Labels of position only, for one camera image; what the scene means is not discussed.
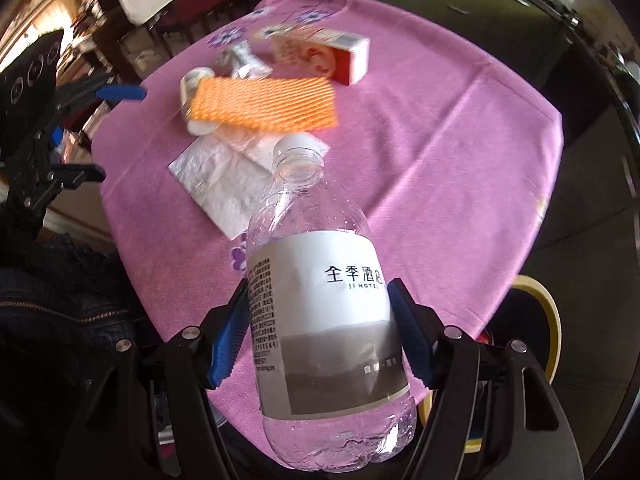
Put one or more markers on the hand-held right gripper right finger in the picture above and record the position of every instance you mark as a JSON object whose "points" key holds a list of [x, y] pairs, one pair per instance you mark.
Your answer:
{"points": [[410, 335]]}

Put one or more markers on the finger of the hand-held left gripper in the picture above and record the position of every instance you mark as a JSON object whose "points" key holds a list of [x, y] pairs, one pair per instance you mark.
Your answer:
{"points": [[80, 174], [122, 92]]}

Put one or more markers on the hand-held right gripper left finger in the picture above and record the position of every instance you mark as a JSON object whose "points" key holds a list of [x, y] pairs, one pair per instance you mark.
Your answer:
{"points": [[227, 340]]}

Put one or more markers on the clear plastic bottle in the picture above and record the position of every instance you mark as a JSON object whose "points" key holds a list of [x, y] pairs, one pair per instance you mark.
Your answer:
{"points": [[325, 310]]}

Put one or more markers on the yellow-rimmed black bin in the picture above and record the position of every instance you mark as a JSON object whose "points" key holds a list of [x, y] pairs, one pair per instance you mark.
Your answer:
{"points": [[552, 330]]}

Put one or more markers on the silver foil wrapper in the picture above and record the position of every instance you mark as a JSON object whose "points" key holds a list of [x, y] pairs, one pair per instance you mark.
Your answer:
{"points": [[242, 60]]}

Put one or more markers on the black jacket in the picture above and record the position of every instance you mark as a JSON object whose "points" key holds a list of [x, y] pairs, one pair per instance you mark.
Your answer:
{"points": [[60, 300]]}

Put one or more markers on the white paper napkin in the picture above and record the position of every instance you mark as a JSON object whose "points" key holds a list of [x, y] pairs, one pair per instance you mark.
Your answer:
{"points": [[215, 185]]}

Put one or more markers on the clear plastic wrapper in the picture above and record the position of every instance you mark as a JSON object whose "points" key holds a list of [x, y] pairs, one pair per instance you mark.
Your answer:
{"points": [[250, 142]]}

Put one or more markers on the orange foam net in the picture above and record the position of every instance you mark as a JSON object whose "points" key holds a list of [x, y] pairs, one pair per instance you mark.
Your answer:
{"points": [[265, 102]]}

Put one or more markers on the pink floral tablecloth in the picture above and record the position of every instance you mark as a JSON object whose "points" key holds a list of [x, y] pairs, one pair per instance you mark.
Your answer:
{"points": [[425, 160]]}

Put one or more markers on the small cardboard box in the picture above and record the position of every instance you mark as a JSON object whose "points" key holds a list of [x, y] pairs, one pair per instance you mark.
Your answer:
{"points": [[325, 55]]}

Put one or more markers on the dark base cabinets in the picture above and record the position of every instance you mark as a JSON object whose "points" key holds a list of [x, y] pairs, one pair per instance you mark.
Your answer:
{"points": [[475, 0]]}

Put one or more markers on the black stone countertop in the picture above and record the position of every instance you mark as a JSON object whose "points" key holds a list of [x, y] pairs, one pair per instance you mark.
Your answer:
{"points": [[600, 35]]}

